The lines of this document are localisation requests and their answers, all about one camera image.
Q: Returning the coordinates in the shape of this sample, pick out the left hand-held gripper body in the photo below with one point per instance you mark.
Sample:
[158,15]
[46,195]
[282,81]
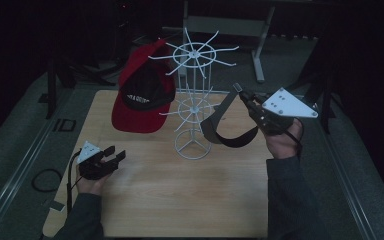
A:
[95,168]

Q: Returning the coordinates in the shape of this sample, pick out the black tripod stand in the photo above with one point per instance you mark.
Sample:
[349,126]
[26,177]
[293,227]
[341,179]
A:
[323,100]
[66,73]

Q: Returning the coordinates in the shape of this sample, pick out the red and black cap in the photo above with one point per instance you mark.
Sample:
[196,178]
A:
[140,116]

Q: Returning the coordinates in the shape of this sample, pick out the person's left hand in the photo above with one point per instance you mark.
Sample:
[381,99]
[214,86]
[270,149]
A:
[93,186]

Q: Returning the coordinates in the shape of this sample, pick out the grey tape piece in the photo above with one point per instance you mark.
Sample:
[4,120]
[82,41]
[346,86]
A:
[57,205]

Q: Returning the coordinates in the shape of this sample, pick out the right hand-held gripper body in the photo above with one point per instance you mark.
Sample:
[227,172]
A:
[286,106]

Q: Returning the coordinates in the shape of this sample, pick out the person's right hand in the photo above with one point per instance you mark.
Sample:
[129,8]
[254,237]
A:
[283,145]

